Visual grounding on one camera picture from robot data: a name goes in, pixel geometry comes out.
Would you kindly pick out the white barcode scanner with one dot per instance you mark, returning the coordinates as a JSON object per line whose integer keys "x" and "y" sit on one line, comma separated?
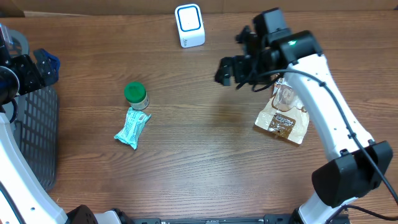
{"x": 190, "y": 26}

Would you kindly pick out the beige snack pouch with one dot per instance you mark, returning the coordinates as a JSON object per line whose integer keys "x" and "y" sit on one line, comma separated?
{"x": 284, "y": 114}

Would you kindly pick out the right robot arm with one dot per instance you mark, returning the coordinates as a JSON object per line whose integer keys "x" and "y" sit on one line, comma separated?
{"x": 356, "y": 163}

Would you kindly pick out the teal snack packet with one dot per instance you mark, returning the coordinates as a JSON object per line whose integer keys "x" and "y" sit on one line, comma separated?
{"x": 134, "y": 124}

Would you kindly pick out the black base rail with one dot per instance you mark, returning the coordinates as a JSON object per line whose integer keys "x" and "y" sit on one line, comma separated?
{"x": 211, "y": 221}

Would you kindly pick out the green lid container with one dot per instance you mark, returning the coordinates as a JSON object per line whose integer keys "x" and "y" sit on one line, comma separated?
{"x": 136, "y": 95}

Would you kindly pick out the cardboard back panel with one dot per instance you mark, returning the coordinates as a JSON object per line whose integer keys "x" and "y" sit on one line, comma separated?
{"x": 17, "y": 8}

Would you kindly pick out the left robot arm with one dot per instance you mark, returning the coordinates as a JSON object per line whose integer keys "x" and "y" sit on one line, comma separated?
{"x": 24, "y": 200}

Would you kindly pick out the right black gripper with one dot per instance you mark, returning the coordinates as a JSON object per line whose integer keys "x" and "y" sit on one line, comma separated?
{"x": 238, "y": 64}

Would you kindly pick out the grey plastic basket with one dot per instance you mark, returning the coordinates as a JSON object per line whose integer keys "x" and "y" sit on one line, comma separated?
{"x": 30, "y": 103}

